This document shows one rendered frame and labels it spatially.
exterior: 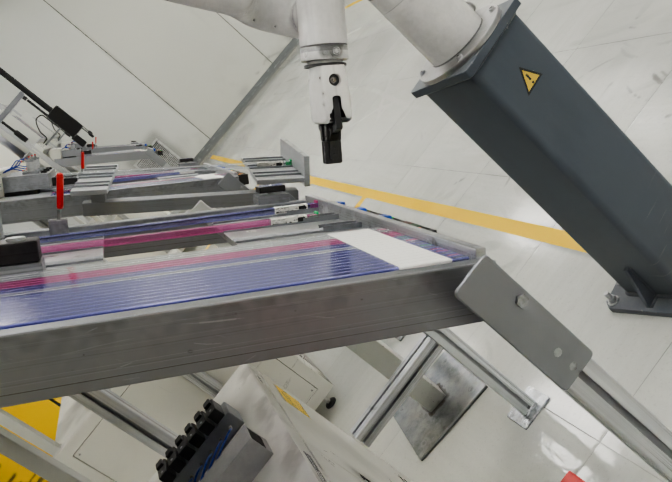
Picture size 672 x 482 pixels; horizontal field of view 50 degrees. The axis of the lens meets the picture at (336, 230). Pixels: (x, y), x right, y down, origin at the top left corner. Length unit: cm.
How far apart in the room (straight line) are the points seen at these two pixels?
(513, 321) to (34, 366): 43
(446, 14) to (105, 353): 89
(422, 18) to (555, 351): 74
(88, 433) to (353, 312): 163
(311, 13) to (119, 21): 760
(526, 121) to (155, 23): 768
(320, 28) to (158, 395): 132
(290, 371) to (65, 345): 165
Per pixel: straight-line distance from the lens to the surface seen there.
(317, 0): 126
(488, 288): 69
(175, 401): 223
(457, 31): 133
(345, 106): 124
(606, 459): 154
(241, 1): 123
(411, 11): 131
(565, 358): 76
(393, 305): 70
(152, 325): 65
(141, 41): 879
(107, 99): 873
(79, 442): 226
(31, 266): 95
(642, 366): 161
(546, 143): 138
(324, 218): 116
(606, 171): 147
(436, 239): 83
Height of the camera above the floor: 109
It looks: 19 degrees down
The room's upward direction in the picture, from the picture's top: 50 degrees counter-clockwise
